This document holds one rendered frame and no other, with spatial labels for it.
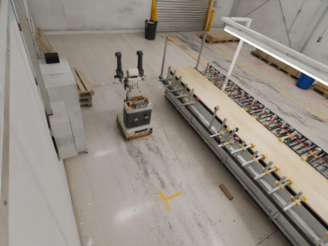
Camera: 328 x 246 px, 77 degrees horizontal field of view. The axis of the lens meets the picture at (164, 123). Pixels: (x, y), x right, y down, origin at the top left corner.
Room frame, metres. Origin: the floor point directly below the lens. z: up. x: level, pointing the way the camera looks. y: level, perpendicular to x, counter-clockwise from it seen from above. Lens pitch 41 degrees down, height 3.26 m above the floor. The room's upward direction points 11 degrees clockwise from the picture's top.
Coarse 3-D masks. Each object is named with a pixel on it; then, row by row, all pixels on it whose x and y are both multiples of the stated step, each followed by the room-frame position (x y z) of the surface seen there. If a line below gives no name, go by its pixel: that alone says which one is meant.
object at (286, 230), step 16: (176, 80) 4.54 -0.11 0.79; (208, 112) 3.45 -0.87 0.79; (192, 128) 3.73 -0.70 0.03; (224, 128) 3.04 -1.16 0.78; (208, 144) 3.19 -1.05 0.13; (224, 160) 2.78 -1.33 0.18; (240, 176) 2.45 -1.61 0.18; (272, 176) 2.09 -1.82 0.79; (256, 192) 2.14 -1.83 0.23; (288, 192) 1.84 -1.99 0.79; (272, 208) 1.86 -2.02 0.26; (304, 208) 1.63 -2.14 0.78; (320, 224) 1.44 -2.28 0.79; (288, 240) 1.49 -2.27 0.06
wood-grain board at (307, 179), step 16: (192, 80) 4.48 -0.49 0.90; (208, 80) 4.63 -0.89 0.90; (208, 96) 3.89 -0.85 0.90; (224, 96) 4.01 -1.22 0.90; (224, 112) 3.39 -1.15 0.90; (240, 112) 3.50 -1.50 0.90; (240, 128) 2.98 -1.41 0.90; (256, 128) 3.07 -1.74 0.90; (256, 144) 2.62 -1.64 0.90; (272, 144) 2.70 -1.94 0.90; (272, 160) 2.32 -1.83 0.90; (288, 160) 2.39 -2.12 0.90; (288, 176) 2.05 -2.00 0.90; (304, 176) 2.11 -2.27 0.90; (320, 176) 2.17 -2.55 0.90; (304, 192) 1.81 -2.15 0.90; (320, 192) 1.86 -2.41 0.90; (320, 208) 1.60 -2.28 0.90
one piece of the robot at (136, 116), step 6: (126, 102) 3.23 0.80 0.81; (132, 102) 3.10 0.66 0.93; (150, 102) 3.38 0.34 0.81; (126, 108) 3.07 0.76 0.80; (132, 108) 3.09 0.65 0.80; (138, 108) 3.15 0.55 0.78; (144, 108) 3.23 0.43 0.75; (150, 108) 3.30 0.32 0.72; (126, 114) 3.05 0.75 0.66; (132, 114) 3.09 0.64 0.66; (138, 114) 3.16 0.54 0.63; (144, 114) 3.24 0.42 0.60; (150, 114) 3.31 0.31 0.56; (126, 120) 3.05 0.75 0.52; (132, 120) 3.09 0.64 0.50; (138, 120) 3.16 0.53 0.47; (144, 120) 3.25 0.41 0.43; (126, 126) 3.04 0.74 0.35; (132, 126) 3.10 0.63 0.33
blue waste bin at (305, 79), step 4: (316, 68) 7.45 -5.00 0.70; (300, 76) 7.32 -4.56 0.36; (304, 76) 7.16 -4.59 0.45; (308, 76) 7.06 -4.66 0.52; (300, 80) 7.21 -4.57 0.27; (304, 80) 7.10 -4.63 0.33; (308, 80) 7.04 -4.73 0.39; (312, 80) 7.03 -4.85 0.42; (296, 84) 7.26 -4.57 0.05; (300, 84) 7.13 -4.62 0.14; (304, 84) 7.06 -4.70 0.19; (308, 84) 7.04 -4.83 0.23; (300, 88) 7.09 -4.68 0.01; (304, 88) 7.05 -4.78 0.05
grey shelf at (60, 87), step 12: (60, 60) 3.07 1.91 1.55; (48, 72) 2.64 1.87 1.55; (60, 72) 2.70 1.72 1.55; (48, 84) 2.33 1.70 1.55; (60, 84) 2.38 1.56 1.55; (72, 84) 2.44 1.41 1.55; (48, 96) 2.25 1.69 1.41; (60, 96) 2.33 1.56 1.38; (72, 96) 2.43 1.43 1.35; (72, 108) 2.41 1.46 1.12; (72, 120) 2.39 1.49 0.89; (84, 144) 2.46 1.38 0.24
